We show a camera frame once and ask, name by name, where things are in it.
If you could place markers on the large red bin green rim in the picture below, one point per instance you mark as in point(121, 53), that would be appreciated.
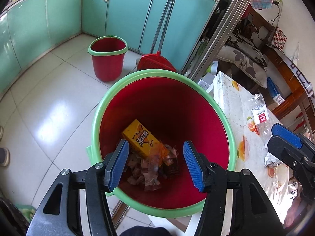
point(172, 103)

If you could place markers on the brown wooden desk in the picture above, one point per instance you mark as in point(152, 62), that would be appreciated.
point(292, 86)

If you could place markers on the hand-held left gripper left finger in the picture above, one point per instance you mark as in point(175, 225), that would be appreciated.
point(120, 163)

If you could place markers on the dark floral cushion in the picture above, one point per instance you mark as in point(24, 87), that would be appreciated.
point(248, 46)

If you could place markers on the small orange wrapper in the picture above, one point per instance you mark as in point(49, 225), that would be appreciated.
point(169, 156)

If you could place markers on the person's right hand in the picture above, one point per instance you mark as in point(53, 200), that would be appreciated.
point(299, 213)

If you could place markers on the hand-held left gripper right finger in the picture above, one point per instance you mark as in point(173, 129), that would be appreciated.
point(193, 168)

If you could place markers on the small red bucket green rim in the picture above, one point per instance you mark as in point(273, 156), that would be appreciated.
point(108, 64)

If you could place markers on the white box blue print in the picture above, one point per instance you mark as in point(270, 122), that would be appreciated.
point(209, 78)

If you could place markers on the light floral pillow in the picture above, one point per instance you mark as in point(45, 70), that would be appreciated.
point(246, 68)

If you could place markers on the silver wrapper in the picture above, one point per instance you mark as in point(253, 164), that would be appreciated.
point(142, 174)

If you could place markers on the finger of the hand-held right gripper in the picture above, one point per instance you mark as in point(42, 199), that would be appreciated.
point(283, 150)
point(286, 134)

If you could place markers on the red white checkered box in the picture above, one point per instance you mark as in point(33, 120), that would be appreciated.
point(280, 38)

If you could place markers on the teal lower kitchen cabinets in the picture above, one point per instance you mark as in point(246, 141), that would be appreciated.
point(61, 14)

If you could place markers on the wall charger plug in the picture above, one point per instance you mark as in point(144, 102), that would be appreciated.
point(276, 1)

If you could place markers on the grey slipper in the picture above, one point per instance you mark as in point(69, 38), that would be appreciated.
point(4, 157)

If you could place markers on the foil ball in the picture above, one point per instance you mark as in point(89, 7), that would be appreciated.
point(272, 160)

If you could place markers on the metal sliding door frame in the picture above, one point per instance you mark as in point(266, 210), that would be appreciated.
point(221, 29)

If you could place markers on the yellow drink carton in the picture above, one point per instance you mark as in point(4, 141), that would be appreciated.
point(141, 137)

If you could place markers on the white purple desk cover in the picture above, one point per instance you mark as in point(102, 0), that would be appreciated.
point(299, 73)

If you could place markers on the dark wooden chair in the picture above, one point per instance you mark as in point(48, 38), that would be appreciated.
point(258, 24)

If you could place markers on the blue white carton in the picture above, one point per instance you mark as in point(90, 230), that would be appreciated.
point(274, 89)

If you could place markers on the clear plastic bottle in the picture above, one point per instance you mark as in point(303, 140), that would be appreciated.
point(261, 120)

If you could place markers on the fruit print tablecloth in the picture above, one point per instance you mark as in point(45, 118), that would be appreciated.
point(236, 118)

